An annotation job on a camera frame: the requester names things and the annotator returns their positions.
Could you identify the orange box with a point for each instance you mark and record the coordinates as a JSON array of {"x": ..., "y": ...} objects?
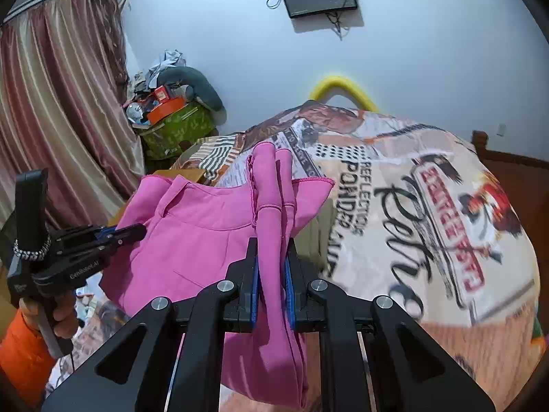
[{"x": 165, "y": 109}]

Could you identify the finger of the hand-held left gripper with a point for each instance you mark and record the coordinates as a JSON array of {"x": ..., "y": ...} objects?
[
  {"x": 107, "y": 246},
  {"x": 131, "y": 231}
]

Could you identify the grey pillow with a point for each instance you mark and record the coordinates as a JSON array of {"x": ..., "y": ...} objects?
[{"x": 201, "y": 83}]

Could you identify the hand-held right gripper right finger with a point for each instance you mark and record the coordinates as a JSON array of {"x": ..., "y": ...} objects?
[{"x": 289, "y": 300}]

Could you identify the olive green pants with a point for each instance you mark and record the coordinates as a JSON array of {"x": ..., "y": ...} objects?
[{"x": 319, "y": 240}]

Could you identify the crumpled grey cloth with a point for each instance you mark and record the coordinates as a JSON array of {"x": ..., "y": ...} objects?
[{"x": 165, "y": 64}]

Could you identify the white wall socket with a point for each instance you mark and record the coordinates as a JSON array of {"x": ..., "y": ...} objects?
[{"x": 500, "y": 129}]

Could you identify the person's left hand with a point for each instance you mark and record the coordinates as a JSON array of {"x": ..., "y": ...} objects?
[{"x": 66, "y": 317}]

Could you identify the green patterned box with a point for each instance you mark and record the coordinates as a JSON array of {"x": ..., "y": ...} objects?
[{"x": 180, "y": 128}]

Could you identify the striped pink curtain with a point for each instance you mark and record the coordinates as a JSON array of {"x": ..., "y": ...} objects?
[{"x": 64, "y": 94}]

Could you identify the pink pants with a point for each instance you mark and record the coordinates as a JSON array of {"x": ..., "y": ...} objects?
[{"x": 206, "y": 231}]

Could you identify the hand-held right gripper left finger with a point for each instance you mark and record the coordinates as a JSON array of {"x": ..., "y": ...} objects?
[{"x": 255, "y": 300}]

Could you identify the printed blanket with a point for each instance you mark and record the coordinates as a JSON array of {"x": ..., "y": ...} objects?
[{"x": 386, "y": 180}]

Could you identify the person's left forearm orange sleeve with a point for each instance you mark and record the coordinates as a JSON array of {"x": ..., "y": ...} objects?
[{"x": 21, "y": 360}]

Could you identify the small red box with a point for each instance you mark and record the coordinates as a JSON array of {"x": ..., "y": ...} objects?
[{"x": 161, "y": 93}]

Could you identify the brown cardboard sheet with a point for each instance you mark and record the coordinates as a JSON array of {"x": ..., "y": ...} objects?
[{"x": 188, "y": 176}]

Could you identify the yellow foam tube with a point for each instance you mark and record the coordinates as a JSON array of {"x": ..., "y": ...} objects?
[{"x": 334, "y": 80}]

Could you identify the wooden bed post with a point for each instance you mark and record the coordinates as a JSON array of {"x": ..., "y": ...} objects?
[{"x": 480, "y": 143}]

